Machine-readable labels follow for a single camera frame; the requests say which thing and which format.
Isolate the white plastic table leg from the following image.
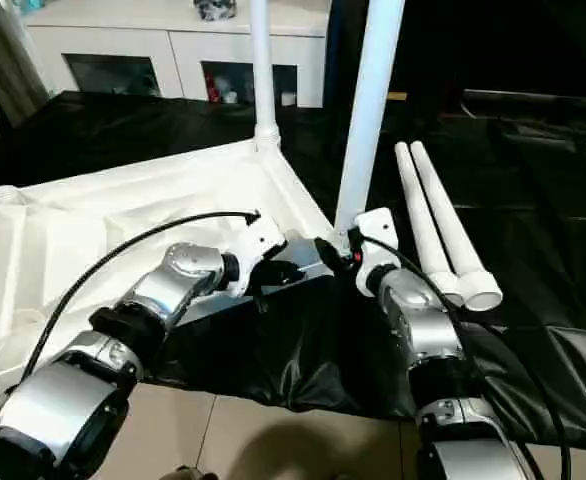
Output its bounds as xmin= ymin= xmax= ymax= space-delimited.
xmin=408 ymin=139 xmax=504 ymax=312
xmin=332 ymin=0 xmax=407 ymax=247
xmin=392 ymin=141 xmax=465 ymax=307
xmin=249 ymin=0 xmax=283 ymax=153

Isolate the white plastic table top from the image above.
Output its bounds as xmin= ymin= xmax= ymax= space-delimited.
xmin=0 ymin=138 xmax=340 ymax=413

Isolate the black plastic mat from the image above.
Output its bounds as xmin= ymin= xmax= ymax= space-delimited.
xmin=0 ymin=90 xmax=586 ymax=451

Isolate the dark robot torso part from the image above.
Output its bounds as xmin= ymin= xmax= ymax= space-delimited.
xmin=167 ymin=464 xmax=220 ymax=480

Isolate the black flat screen television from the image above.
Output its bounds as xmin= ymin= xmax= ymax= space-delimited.
xmin=403 ymin=0 xmax=586 ymax=126

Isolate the white glass-door cabinet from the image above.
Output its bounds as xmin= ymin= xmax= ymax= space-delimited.
xmin=21 ymin=0 xmax=332 ymax=108

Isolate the small grey cabinet ornament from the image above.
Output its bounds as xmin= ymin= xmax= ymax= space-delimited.
xmin=192 ymin=0 xmax=240 ymax=22

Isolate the grey curtain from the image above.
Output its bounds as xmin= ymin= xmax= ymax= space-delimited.
xmin=0 ymin=0 xmax=52 ymax=121

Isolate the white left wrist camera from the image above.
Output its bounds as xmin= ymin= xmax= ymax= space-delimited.
xmin=227 ymin=214 xmax=288 ymax=298

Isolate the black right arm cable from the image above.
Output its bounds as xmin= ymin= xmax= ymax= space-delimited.
xmin=371 ymin=238 xmax=576 ymax=480

